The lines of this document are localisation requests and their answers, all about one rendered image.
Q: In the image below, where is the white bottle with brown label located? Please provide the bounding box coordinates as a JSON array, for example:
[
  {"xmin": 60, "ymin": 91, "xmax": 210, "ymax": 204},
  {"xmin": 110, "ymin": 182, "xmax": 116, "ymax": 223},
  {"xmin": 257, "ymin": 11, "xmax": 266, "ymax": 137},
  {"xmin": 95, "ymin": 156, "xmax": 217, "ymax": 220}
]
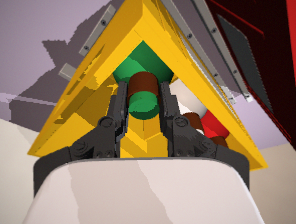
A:
[{"xmin": 169, "ymin": 79, "xmax": 208, "ymax": 135}]

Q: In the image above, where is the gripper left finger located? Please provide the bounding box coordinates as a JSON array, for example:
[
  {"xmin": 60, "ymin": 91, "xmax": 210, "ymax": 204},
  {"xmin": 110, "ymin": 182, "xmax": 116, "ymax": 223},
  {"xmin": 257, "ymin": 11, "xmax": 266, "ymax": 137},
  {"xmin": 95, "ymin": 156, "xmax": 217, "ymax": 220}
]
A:
[{"xmin": 33, "ymin": 81, "xmax": 129, "ymax": 198}]

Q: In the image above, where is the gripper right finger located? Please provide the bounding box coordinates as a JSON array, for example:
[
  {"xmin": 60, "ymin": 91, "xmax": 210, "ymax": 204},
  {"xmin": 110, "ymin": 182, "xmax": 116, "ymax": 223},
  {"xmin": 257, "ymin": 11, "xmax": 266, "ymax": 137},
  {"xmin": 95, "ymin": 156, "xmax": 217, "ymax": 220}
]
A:
[{"xmin": 159, "ymin": 81, "xmax": 250, "ymax": 192}]

